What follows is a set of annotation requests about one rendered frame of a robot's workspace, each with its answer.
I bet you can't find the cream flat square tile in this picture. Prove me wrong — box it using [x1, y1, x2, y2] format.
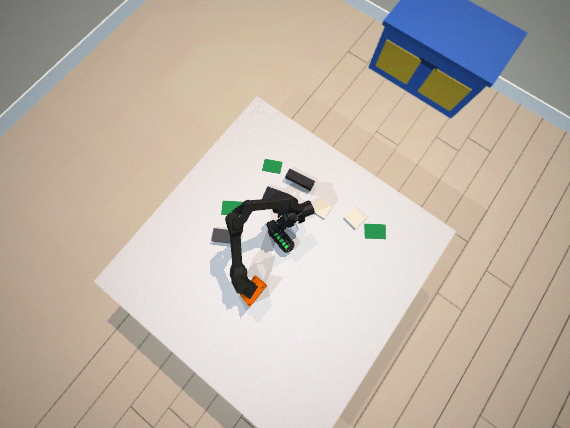
[343, 207, 367, 229]

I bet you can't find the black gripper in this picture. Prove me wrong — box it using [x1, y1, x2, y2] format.
[266, 215, 305, 235]

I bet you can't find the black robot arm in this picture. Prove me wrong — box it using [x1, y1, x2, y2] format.
[225, 194, 315, 299]

